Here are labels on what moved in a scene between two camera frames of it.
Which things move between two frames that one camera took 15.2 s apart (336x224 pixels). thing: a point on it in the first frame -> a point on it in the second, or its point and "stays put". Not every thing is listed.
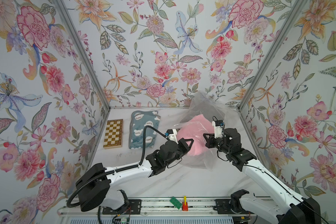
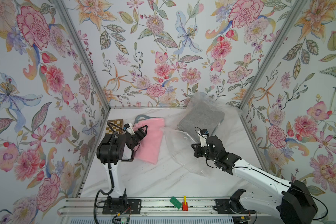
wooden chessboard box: x=114 y=134 stays put
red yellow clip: x=185 y=204 stays put
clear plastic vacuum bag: x=197 y=120 stays put
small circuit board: x=122 y=220 stays put
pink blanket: x=194 y=129 -> x=150 y=147
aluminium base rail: x=170 y=206 stays put
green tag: x=176 y=202 stays put
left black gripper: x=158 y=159 -> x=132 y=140
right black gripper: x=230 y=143 -> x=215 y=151
